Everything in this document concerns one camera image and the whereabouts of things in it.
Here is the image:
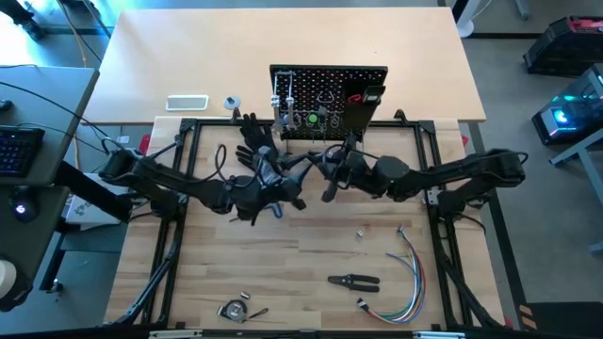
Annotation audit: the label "black orange-striped mat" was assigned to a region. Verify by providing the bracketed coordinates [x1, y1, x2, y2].
[516, 300, 603, 339]

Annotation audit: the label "light wooden desk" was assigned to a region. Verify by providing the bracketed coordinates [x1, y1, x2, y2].
[83, 6, 488, 126]

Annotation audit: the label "grey-handled screwdriver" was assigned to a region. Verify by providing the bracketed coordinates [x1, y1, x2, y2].
[317, 105, 330, 145]

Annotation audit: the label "white rectangular tray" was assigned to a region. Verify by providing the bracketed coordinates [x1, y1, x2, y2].
[165, 93, 210, 113]

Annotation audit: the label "silver aluminium bar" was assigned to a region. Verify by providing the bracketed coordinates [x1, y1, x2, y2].
[148, 330, 204, 339]
[412, 331, 466, 339]

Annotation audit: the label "yellow cable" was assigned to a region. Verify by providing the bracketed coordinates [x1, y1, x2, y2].
[55, 0, 90, 68]

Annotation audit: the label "black equipment case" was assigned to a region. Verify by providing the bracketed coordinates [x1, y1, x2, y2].
[522, 15, 603, 77]

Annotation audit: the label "black aluminium frame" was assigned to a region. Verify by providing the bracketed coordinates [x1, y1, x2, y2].
[110, 107, 510, 333]

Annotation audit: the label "cream tape roll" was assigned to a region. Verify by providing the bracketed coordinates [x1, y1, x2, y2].
[0, 259, 19, 300]

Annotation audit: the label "black perforated pegboard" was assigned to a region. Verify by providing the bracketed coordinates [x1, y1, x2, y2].
[269, 63, 390, 142]

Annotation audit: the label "white pedestal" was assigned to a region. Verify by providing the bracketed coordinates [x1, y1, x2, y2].
[451, 0, 495, 39]

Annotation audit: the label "glowing computer tower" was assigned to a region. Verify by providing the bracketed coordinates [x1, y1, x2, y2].
[530, 64, 603, 146]

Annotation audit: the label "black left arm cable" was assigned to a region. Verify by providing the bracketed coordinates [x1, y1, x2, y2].
[186, 143, 265, 187]

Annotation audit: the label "coloured wire bundle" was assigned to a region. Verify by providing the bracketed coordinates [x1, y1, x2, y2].
[356, 225, 428, 326]

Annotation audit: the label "grey office desk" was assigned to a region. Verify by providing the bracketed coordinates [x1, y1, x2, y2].
[0, 64, 101, 283]

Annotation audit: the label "grey desk frame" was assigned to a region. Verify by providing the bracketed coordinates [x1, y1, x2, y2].
[548, 136, 603, 255]

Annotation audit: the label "grey tape measure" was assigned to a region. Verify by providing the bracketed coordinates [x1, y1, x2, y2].
[216, 299, 269, 325]

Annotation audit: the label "black wire stripper pliers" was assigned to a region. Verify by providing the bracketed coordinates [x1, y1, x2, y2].
[327, 273, 382, 294]

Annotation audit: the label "white cardboard box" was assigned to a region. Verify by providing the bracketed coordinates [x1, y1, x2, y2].
[62, 172, 134, 232]

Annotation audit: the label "green-handled screwdriver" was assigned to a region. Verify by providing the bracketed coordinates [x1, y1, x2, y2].
[305, 111, 319, 142]

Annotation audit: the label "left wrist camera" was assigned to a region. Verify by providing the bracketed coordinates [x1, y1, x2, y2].
[237, 202, 264, 226]

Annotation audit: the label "black desk support beam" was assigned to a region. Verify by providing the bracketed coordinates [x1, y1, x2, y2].
[51, 160, 148, 223]

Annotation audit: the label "black keyboard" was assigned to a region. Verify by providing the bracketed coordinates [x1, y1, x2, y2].
[0, 124, 47, 179]

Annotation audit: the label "black pegboard bin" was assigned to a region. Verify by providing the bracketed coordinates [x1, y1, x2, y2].
[341, 77, 383, 133]

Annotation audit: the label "person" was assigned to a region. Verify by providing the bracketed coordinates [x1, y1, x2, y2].
[0, 0, 46, 41]

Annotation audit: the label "black mouse green light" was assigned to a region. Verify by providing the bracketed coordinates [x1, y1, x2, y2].
[8, 185, 41, 223]

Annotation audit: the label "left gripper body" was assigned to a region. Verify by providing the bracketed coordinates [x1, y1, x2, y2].
[267, 170, 303, 205]

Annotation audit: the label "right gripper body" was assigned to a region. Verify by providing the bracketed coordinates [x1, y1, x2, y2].
[328, 150, 379, 191]

